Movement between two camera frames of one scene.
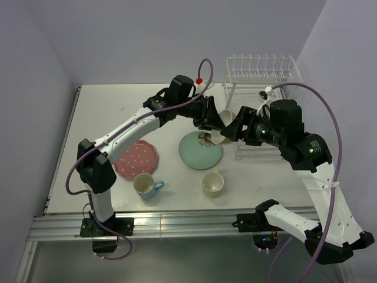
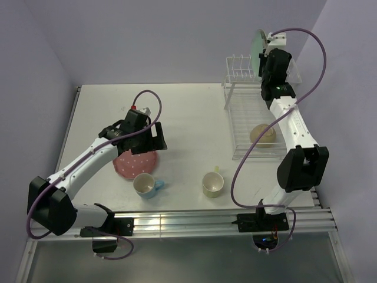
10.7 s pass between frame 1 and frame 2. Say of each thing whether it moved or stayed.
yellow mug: stayed
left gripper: moved
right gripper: moved
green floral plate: moved
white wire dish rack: stayed
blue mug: stayed
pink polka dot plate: stayed
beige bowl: moved
